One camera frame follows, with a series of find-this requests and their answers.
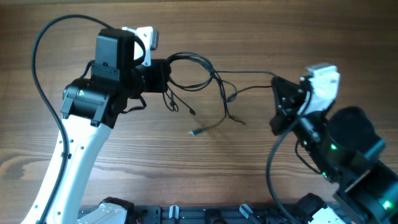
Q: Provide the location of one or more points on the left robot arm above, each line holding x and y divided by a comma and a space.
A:
122, 69

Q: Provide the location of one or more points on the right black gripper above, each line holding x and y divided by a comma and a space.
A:
286, 104

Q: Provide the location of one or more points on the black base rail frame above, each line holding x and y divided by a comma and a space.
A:
310, 209

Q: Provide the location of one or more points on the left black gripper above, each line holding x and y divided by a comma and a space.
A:
159, 68

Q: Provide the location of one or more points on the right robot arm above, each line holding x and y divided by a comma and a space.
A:
345, 148

